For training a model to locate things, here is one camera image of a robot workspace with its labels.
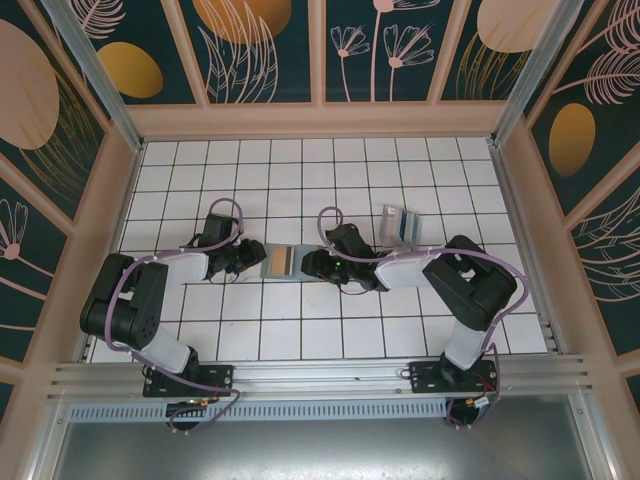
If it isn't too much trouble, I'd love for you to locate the green card holder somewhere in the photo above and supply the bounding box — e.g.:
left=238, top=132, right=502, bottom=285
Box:
left=259, top=243, right=321, bottom=281

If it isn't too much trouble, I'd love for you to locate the clear plastic card box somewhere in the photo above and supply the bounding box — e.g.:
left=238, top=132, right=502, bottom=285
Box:
left=378, top=203, right=424, bottom=254

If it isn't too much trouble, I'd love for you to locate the blue credit card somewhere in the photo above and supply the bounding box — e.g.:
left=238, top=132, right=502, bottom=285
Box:
left=398, top=213, right=423, bottom=242

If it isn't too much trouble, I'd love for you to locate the grey sheet metal panel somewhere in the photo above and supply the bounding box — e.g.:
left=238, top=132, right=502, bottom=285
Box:
left=29, top=394, right=616, bottom=480

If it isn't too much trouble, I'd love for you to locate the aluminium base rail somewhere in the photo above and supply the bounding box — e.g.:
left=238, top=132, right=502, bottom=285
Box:
left=47, top=353, right=594, bottom=401

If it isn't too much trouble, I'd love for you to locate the aluminium table side rail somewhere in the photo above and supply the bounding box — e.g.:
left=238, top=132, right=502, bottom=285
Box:
left=107, top=141, right=147, bottom=259
left=488, top=141, right=559, bottom=354

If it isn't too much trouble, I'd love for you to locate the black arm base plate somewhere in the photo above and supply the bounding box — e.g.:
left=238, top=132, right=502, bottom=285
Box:
left=143, top=363, right=236, bottom=399
left=408, top=358, right=501, bottom=396

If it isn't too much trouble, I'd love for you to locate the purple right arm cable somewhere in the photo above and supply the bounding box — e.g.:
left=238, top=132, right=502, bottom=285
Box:
left=318, top=205, right=530, bottom=432

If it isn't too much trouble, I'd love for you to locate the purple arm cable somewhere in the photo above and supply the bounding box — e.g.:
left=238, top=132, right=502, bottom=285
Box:
left=103, top=198, right=245, bottom=435
left=318, top=205, right=530, bottom=432

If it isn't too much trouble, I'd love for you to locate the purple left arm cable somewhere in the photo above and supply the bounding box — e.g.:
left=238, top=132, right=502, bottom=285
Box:
left=103, top=198, right=245, bottom=435

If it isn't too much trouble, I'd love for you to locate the grey slotted cable duct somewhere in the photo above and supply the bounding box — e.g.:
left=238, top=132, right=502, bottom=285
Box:
left=67, top=402, right=451, bottom=424

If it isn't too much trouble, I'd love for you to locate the aluminium frame post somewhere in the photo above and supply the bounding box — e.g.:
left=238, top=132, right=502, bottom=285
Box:
left=39, top=0, right=147, bottom=154
left=489, top=0, right=601, bottom=149

